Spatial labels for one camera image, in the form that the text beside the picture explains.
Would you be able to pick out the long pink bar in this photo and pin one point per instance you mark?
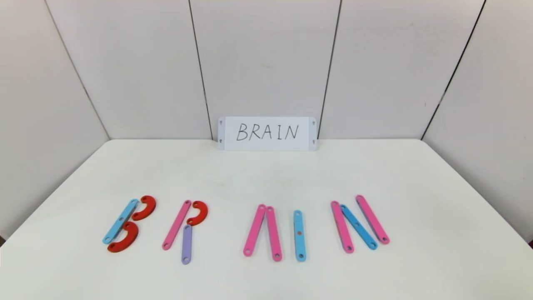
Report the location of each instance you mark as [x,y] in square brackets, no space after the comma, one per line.
[177,225]
[255,231]
[273,233]

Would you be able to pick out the large red arc piece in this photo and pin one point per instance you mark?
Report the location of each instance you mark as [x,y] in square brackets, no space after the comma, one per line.
[132,239]

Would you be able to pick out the short purple bar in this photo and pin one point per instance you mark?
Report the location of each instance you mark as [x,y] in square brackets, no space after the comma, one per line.
[186,246]

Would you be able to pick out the pink bar with blue underside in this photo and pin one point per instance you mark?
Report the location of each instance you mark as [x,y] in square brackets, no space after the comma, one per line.
[372,219]

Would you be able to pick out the white BRAIN sign card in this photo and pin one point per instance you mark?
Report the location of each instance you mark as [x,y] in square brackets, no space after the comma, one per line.
[266,143]

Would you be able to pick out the small red arc piece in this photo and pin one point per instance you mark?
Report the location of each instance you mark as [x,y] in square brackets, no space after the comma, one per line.
[203,211]

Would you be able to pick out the short blue bar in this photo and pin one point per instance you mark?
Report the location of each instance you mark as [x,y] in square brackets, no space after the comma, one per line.
[359,227]

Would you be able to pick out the medium red arc piece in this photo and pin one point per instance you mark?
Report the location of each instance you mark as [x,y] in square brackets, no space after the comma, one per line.
[150,207]

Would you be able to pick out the long blue bar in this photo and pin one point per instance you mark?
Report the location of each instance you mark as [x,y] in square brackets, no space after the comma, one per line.
[117,227]
[300,239]

